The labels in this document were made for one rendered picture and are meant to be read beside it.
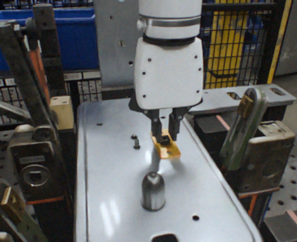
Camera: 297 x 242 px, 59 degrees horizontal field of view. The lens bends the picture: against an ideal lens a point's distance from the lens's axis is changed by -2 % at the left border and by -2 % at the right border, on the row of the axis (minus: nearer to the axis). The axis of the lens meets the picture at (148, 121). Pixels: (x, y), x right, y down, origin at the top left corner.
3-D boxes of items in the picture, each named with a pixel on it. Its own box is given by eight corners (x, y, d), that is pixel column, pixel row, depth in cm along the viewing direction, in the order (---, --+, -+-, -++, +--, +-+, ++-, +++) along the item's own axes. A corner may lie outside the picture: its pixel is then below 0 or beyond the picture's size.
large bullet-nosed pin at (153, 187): (166, 216, 36) (168, 180, 32) (144, 220, 35) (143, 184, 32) (161, 198, 38) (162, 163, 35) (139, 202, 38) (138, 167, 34)
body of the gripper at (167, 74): (138, 37, 33) (139, 115, 39) (214, 34, 35) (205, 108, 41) (129, 25, 39) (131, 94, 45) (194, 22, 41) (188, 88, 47)
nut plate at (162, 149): (182, 156, 44) (182, 150, 43) (159, 159, 43) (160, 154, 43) (168, 129, 51) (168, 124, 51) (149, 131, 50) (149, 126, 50)
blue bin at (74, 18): (97, 68, 71) (92, 18, 65) (-15, 71, 70) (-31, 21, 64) (104, 51, 86) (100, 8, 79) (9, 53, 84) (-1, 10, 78)
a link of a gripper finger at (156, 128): (143, 111, 41) (143, 145, 45) (162, 109, 42) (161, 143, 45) (139, 101, 44) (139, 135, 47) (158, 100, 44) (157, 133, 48)
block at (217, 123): (230, 222, 68) (252, 132, 54) (189, 230, 66) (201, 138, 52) (215, 195, 76) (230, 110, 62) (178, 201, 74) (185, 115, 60)
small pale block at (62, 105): (92, 235, 65) (69, 103, 46) (78, 238, 64) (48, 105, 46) (92, 224, 68) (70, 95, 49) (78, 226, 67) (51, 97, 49)
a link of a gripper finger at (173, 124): (174, 107, 42) (172, 142, 45) (194, 106, 43) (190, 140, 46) (169, 99, 45) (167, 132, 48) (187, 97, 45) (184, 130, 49)
